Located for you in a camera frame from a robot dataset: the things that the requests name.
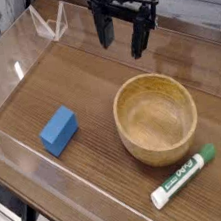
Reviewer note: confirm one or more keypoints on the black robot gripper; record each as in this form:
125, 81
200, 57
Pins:
142, 13

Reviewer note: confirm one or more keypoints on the blue rectangular block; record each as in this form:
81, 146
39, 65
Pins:
59, 130

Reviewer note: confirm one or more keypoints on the brown wooden bowl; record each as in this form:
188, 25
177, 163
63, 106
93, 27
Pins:
156, 118

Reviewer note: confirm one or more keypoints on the clear acrylic tray walls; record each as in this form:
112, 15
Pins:
51, 57

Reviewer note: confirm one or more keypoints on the green white dry-erase marker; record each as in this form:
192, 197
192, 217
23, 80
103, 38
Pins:
162, 195

